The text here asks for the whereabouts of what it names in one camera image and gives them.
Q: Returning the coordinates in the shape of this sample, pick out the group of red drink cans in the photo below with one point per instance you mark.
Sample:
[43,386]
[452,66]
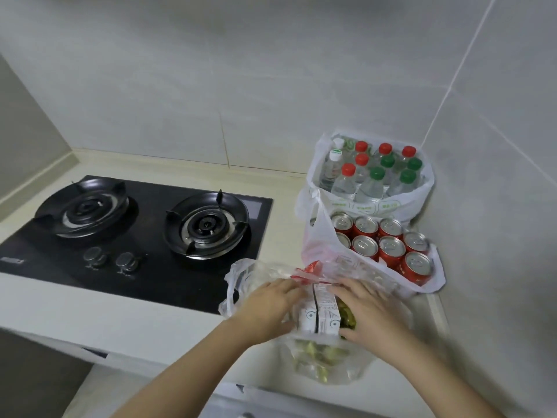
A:
[389,252]

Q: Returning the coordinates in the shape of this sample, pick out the white plastic bag with cans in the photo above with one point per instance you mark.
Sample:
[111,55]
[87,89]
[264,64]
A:
[317,248]

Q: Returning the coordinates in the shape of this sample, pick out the group of clear water bottles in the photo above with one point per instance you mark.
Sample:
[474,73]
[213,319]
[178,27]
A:
[370,182]

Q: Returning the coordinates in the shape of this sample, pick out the person's left fingers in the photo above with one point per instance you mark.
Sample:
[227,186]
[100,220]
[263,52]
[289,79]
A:
[289,290]

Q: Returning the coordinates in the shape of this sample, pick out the white milk carton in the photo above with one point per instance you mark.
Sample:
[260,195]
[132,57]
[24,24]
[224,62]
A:
[327,311]
[308,319]

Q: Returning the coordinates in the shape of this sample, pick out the grey stove knob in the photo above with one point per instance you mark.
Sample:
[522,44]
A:
[127,262]
[95,257]

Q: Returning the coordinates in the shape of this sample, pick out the black glass gas hob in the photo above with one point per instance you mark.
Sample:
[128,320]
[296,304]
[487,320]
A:
[143,265]

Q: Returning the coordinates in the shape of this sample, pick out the person's left hand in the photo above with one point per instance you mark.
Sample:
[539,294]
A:
[265,309]

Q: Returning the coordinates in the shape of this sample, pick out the white plastic bag with bottles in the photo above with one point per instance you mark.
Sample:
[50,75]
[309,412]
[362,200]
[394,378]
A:
[404,204]

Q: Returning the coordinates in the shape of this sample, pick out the yellowish green food packet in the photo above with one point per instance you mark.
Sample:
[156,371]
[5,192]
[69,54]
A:
[320,359]

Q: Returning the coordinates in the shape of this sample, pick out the person's left forearm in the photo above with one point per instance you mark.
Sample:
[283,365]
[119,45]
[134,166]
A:
[187,374]

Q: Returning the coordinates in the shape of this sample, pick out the red snack packet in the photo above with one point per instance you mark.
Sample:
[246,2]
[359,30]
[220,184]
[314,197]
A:
[307,272]

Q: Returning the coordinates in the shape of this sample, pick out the clear plastic bag with groceries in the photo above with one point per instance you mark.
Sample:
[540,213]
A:
[256,274]

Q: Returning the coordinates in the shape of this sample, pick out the person's right forearm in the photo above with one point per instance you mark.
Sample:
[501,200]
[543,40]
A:
[435,383]

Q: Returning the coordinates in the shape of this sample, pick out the person's right hand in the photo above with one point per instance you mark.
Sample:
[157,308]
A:
[376,319]

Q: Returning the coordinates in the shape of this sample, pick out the black burner pan support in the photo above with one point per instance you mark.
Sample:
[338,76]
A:
[204,226]
[82,208]

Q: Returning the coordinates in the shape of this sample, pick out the person's right fingers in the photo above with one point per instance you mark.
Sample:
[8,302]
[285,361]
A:
[352,289]

